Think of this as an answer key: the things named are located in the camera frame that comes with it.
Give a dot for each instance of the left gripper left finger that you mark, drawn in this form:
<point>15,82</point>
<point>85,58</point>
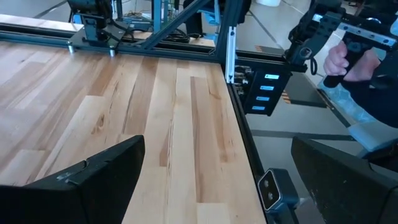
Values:
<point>77,199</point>

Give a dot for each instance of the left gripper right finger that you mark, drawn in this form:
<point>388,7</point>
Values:
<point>348,193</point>

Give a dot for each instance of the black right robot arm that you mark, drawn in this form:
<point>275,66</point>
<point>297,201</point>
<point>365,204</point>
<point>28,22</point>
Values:
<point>93,28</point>

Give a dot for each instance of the person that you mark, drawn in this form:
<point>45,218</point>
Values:
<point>379,102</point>

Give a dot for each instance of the black floor plate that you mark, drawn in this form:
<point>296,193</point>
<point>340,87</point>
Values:
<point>304,91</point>

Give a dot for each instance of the black hub with blue lights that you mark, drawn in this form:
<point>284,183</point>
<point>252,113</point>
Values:
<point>273,90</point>

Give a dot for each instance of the person's hand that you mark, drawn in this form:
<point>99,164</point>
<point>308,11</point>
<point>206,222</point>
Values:
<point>334,62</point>

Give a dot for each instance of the black table-level camera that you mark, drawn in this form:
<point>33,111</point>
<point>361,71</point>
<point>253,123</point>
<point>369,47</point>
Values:
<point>280,189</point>

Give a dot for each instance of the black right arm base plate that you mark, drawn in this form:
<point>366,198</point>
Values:
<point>121,31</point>

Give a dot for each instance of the white metal bracket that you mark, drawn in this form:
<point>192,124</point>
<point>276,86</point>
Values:
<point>230,56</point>

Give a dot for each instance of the black aluminium table frame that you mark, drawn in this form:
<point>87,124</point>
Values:
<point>186,53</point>

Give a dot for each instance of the grey-blue metal table frame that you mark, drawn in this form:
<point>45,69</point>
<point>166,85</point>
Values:
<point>157,15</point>

